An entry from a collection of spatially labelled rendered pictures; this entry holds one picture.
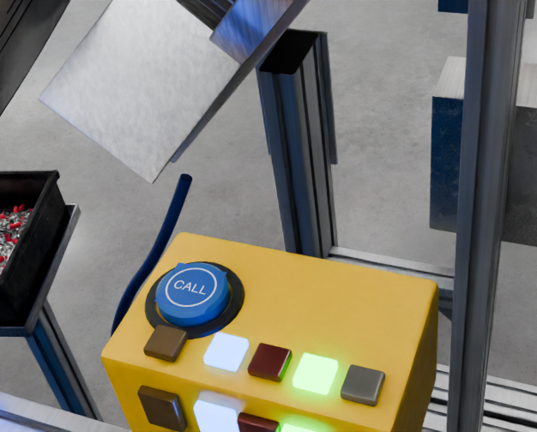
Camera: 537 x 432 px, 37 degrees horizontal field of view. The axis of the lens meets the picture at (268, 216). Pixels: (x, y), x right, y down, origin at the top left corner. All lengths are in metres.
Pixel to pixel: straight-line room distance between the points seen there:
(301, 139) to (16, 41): 0.34
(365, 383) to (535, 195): 0.68
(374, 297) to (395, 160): 1.78
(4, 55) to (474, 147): 0.52
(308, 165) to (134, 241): 1.16
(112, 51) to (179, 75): 0.06
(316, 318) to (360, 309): 0.02
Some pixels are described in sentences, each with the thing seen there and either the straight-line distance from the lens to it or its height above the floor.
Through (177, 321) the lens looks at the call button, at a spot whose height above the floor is 1.08.
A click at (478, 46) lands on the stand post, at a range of 0.82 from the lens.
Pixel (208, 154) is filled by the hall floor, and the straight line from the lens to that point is 2.31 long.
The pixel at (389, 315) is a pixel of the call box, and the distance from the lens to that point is 0.42.
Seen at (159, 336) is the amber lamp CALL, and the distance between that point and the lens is 0.43.
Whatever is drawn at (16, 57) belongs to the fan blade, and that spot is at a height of 0.98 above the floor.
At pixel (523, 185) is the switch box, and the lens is 1.04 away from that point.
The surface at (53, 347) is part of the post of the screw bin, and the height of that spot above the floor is 0.69.
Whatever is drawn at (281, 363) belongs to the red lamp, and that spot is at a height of 1.08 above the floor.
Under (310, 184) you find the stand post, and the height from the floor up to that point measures 0.74.
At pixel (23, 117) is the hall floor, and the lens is 2.68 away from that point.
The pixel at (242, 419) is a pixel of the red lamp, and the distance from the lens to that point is 0.41.
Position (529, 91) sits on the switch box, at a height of 0.84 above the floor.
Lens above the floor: 1.40
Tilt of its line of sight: 42 degrees down
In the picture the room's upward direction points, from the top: 9 degrees counter-clockwise
